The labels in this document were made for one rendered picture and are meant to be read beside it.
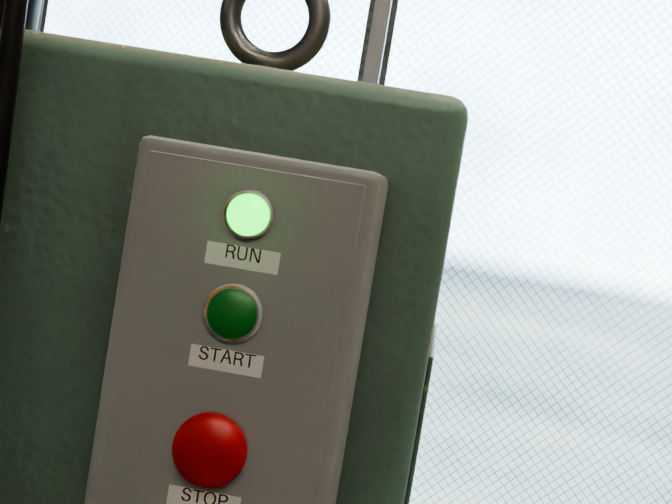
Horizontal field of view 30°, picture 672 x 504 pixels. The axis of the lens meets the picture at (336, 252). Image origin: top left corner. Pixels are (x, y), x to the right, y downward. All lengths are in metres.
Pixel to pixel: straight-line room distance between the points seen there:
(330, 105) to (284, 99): 0.02
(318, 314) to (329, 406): 0.04
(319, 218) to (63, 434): 0.17
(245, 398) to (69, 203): 0.13
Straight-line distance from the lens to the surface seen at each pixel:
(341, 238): 0.50
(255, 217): 0.50
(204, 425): 0.50
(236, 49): 0.68
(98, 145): 0.58
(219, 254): 0.50
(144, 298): 0.51
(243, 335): 0.50
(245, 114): 0.57
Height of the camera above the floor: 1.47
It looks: 3 degrees down
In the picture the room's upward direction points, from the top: 9 degrees clockwise
